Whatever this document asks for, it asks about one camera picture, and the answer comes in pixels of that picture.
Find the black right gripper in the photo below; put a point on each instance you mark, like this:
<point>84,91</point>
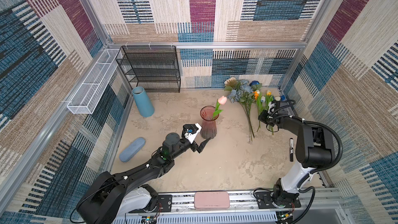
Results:
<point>266,119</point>

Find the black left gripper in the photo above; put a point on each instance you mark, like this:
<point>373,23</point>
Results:
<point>199,150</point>

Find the pink ribbed glass vase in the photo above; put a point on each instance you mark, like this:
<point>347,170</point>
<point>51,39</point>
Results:
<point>209,127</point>

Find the pink tulip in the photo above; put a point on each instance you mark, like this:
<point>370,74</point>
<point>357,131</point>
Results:
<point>221,101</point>

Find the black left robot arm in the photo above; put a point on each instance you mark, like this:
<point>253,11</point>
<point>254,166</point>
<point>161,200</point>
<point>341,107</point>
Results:
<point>101,203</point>

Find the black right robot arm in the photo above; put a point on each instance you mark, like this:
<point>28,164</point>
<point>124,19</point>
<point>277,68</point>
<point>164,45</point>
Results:
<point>318,148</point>

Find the blue cylindrical vase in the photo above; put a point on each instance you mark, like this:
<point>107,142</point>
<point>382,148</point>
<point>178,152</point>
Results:
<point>143,102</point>

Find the black whiteboard marker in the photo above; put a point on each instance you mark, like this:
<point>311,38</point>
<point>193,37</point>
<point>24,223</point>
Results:
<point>291,149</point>

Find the pink rectangular case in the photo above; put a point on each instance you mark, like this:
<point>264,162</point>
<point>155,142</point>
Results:
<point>211,200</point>

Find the blue glasses case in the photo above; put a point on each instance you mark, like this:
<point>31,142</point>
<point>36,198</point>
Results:
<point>132,149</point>

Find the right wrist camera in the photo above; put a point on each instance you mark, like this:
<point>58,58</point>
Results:
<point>273,106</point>

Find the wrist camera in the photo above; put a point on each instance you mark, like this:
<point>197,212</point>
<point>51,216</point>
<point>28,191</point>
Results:
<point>190,131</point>
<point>273,106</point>

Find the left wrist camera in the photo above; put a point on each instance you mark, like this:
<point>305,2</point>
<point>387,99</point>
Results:
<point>190,131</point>

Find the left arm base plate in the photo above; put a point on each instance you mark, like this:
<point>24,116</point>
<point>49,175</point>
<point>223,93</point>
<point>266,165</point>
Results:
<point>162,202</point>

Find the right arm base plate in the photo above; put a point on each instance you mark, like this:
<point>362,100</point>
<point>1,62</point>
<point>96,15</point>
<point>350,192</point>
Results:
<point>265,200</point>

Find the black wire mesh shelf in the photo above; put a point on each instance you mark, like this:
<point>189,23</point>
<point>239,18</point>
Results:
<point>155,68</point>

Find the white wire mesh basket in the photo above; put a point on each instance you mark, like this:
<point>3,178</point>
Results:
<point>89,93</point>

